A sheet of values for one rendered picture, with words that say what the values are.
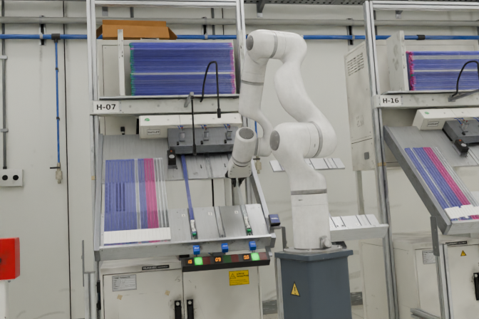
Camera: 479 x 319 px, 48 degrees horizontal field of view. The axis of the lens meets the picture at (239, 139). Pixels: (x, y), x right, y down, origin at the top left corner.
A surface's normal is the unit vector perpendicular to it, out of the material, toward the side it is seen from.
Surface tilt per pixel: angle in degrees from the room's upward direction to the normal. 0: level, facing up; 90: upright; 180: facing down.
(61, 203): 90
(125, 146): 45
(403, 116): 90
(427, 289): 90
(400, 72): 90
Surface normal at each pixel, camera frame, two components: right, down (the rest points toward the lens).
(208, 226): 0.10, -0.78
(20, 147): 0.19, -0.11
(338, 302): 0.51, -0.12
